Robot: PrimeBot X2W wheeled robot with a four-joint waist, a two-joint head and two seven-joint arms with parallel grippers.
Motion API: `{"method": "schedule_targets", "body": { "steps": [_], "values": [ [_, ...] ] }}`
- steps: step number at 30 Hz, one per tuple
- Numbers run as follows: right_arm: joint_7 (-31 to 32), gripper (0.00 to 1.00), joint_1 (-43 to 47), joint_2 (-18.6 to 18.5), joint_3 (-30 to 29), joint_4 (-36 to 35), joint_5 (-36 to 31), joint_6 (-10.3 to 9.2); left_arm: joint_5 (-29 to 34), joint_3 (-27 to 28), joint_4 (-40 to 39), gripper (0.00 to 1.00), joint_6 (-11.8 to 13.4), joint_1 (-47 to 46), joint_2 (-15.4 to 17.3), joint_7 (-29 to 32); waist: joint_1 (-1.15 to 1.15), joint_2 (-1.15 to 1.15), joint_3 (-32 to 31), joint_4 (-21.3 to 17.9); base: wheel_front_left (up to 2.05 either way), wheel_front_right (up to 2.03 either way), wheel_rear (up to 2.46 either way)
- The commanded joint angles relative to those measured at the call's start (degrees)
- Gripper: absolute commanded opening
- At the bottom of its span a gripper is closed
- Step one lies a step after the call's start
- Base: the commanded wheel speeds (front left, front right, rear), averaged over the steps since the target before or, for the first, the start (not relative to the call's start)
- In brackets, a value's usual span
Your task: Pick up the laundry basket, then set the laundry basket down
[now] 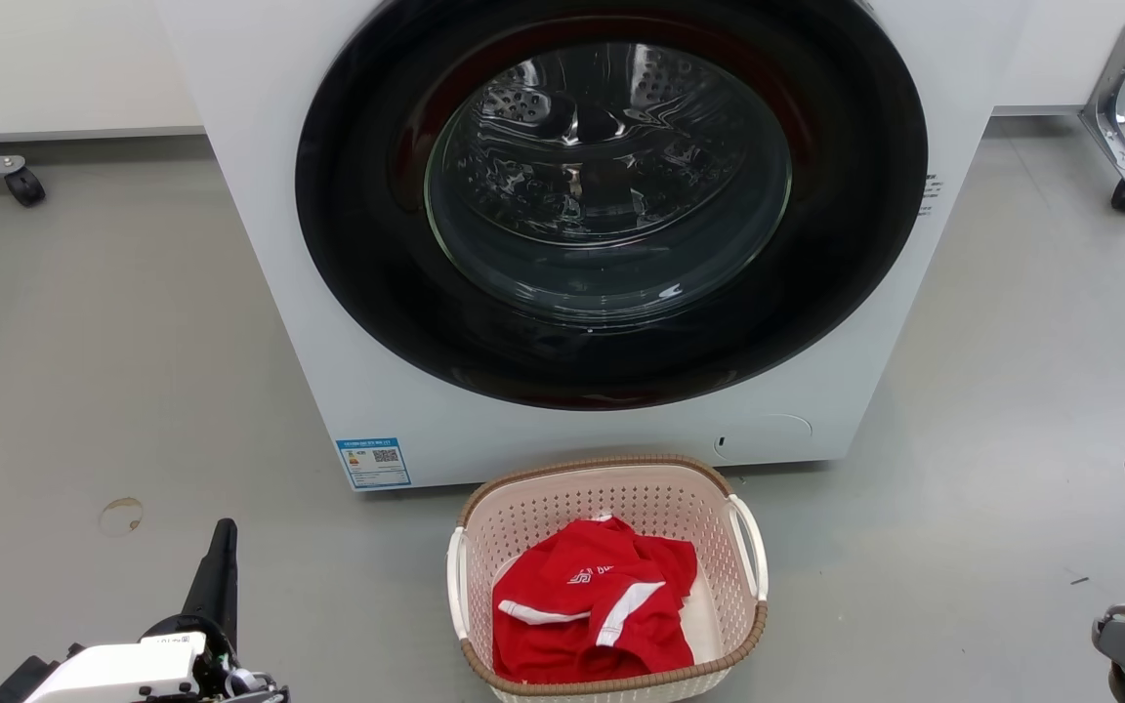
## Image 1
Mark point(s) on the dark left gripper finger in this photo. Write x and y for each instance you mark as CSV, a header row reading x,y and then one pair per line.
x,y
216,586

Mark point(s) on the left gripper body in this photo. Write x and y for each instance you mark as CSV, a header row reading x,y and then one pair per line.
x,y
133,669

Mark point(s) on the beige perforated laundry basket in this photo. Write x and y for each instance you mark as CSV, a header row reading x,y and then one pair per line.
x,y
611,493

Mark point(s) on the blue energy label sticker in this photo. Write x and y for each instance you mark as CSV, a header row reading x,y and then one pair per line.
x,y
374,463

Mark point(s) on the red sports garment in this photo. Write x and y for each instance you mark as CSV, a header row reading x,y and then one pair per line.
x,y
572,596

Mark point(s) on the black round washer door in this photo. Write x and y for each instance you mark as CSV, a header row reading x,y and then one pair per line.
x,y
367,244

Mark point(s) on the white washing machine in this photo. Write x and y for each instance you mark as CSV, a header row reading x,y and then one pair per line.
x,y
260,176

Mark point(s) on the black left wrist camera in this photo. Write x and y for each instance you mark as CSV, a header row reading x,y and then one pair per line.
x,y
20,683

